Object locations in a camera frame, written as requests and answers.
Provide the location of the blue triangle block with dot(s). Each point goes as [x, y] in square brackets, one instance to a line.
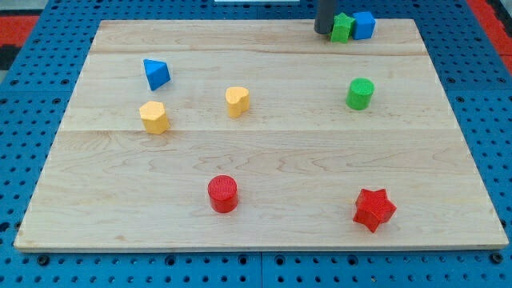
[157, 73]

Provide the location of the red star block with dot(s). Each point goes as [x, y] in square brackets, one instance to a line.
[373, 208]

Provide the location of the green star block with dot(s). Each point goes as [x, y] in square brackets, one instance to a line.
[342, 28]

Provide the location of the light wooden board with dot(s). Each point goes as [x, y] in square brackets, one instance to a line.
[300, 156]

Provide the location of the yellow heart block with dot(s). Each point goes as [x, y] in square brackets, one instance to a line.
[237, 100]

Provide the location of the red cylinder block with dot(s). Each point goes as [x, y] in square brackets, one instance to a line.
[223, 193]

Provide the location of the yellow hexagon block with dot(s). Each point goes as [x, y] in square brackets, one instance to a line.
[154, 118]

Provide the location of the green cylinder block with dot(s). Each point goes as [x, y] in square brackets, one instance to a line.
[359, 93]

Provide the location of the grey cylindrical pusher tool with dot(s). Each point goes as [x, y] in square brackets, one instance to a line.
[324, 19]

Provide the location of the blue cube block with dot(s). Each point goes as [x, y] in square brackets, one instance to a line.
[364, 24]

